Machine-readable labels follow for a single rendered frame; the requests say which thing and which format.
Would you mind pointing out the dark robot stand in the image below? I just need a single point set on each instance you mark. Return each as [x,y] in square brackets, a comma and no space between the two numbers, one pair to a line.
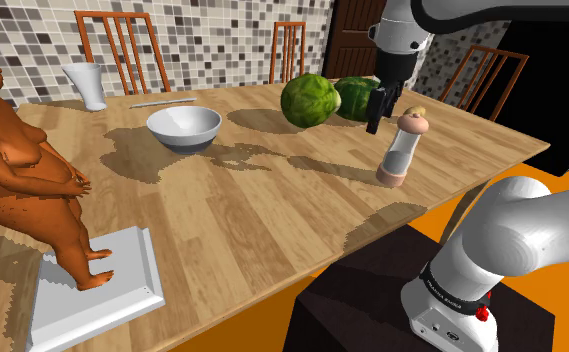
[362,292]

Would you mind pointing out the large orange wooden chair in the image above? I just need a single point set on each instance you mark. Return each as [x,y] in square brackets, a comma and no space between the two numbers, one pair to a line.
[140,53]

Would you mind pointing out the clear pink salt grinder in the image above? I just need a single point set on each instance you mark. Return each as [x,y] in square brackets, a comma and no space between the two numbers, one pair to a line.
[401,151]

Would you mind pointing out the dark brown door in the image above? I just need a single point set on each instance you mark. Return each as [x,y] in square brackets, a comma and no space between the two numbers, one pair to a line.
[352,44]

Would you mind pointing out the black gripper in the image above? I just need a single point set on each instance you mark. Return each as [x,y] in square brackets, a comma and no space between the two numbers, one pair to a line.
[395,68]

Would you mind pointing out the wooden table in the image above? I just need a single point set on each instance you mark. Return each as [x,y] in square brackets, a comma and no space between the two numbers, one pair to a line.
[245,209]

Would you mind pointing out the white thin stick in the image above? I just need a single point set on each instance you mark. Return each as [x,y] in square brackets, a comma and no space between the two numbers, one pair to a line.
[163,103]

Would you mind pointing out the green cabbage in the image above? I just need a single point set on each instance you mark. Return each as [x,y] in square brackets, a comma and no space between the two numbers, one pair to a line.
[309,101]

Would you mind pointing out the narrow orange wooden chair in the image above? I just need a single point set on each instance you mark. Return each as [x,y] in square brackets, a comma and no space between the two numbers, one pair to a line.
[275,53]

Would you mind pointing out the white bowl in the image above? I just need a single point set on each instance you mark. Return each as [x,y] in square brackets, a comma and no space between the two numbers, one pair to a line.
[184,126]

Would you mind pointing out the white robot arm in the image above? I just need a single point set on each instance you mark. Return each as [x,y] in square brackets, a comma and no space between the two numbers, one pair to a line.
[508,234]

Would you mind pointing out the white cup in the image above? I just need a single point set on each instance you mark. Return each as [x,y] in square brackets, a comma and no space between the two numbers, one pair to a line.
[89,85]

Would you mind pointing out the orange human figure white base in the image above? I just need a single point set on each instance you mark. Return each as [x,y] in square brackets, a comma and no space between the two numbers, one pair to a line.
[20,166]

